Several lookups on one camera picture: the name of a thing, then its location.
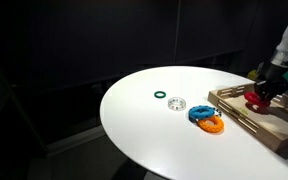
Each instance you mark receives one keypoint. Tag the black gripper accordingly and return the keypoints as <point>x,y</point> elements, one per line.
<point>275,78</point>

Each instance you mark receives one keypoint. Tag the octagonal wooden tray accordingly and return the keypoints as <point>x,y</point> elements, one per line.
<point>267,126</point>

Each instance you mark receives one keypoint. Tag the yellow background object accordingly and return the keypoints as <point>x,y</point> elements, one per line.
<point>252,74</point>

